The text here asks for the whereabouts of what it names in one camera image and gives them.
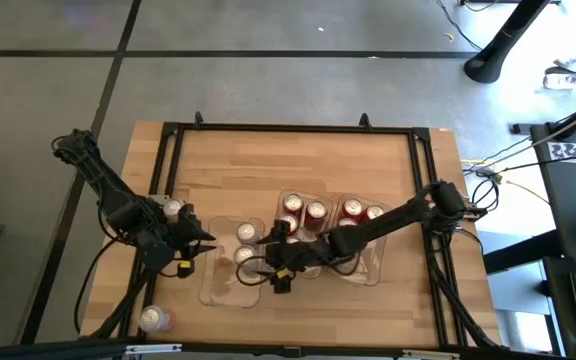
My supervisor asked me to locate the black metal table frame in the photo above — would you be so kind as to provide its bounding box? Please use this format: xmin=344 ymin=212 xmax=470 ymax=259
xmin=87 ymin=121 xmax=507 ymax=351

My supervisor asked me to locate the black floor cable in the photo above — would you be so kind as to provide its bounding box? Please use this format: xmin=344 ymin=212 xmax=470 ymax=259
xmin=435 ymin=0 xmax=485 ymax=52

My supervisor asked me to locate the red Coca-Cola can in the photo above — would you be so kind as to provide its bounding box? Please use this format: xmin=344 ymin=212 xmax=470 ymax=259
xmin=281 ymin=213 xmax=300 ymax=236
xmin=281 ymin=192 xmax=305 ymax=216
xmin=305 ymin=199 xmax=329 ymax=231

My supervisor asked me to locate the black metal crossbar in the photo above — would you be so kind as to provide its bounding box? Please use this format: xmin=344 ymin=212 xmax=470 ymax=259
xmin=0 ymin=339 xmax=576 ymax=360

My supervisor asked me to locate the clear plastic bin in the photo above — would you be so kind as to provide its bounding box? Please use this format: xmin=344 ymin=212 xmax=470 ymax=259
xmin=325 ymin=192 xmax=394 ymax=287
xmin=262 ymin=187 xmax=337 ymax=281
xmin=197 ymin=214 xmax=266 ymax=308

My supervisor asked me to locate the silver and orange soda can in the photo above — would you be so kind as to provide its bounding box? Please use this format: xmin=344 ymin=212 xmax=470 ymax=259
xmin=137 ymin=304 xmax=175 ymax=335
xmin=232 ymin=244 xmax=258 ymax=271
xmin=235 ymin=220 xmax=259 ymax=246
xmin=161 ymin=197 xmax=187 ymax=224

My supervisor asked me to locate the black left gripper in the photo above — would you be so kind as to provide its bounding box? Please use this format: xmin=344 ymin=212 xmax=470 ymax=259
xmin=140 ymin=202 xmax=218 ymax=280

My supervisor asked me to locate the thin black cable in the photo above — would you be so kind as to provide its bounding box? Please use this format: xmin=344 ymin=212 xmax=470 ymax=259
xmin=72 ymin=234 xmax=137 ymax=335

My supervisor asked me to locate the black stand leg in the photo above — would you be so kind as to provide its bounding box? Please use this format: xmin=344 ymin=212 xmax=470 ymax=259
xmin=463 ymin=0 xmax=565 ymax=85

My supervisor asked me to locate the black desk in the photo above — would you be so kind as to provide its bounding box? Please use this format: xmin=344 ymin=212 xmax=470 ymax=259
xmin=530 ymin=122 xmax=576 ymax=360

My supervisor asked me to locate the person's foot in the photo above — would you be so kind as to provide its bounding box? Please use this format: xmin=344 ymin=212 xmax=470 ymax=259
xmin=541 ymin=66 xmax=576 ymax=91

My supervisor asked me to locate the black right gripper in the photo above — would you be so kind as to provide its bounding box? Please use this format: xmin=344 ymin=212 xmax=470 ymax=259
xmin=255 ymin=218 xmax=355 ymax=296

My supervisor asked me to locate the black desk crossbar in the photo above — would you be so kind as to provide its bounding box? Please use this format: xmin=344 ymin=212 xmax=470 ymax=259
xmin=482 ymin=228 xmax=564 ymax=275

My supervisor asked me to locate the black cable loop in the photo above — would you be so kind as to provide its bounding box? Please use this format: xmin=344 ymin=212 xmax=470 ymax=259
xmin=471 ymin=175 xmax=500 ymax=212

